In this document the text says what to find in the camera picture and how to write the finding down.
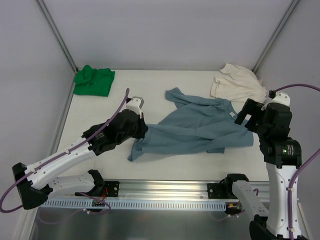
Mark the right aluminium frame post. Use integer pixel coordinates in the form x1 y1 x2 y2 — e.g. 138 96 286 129
252 0 301 74

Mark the green folded t-shirt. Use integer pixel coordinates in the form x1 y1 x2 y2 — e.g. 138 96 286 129
73 65 116 97

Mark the aluminium mounting rail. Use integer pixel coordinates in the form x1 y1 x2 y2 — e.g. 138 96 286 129
28 176 300 200

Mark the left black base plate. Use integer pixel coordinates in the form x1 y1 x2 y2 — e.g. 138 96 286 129
85 180 120 198

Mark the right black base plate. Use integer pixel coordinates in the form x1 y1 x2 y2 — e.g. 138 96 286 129
206 183 237 200

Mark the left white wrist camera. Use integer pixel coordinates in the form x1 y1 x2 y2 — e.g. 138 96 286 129
125 96 145 116

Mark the left aluminium frame post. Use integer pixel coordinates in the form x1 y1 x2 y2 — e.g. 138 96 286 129
35 0 79 73

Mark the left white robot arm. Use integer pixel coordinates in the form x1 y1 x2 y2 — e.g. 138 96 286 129
12 109 148 210

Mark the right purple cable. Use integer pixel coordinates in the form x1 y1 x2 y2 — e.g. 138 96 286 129
212 84 320 240

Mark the white slotted cable duct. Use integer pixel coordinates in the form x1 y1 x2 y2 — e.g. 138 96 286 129
41 198 227 212

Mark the cream white t-shirt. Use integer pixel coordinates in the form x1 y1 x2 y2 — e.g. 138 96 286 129
210 63 267 103

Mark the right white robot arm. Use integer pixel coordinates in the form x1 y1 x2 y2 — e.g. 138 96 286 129
223 99 305 240

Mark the blue-grey t-shirt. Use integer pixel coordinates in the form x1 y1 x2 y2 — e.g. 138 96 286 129
127 87 254 162

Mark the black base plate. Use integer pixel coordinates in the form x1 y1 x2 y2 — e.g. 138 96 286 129
206 183 237 200
85 180 120 198

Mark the aluminium frame post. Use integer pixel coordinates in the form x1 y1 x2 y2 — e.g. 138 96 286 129
252 0 301 74
35 0 79 73

